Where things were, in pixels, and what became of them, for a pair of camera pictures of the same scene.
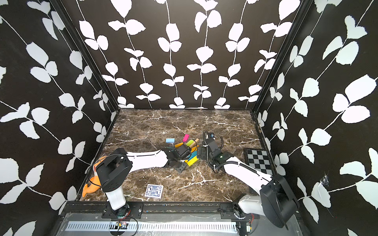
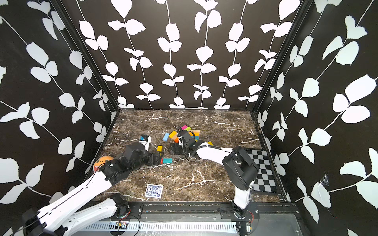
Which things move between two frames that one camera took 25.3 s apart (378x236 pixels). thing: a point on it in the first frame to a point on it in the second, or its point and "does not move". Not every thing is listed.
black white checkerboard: (258, 160) does not move
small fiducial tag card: (154, 191) does not move
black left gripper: (182, 168) to (152, 162)
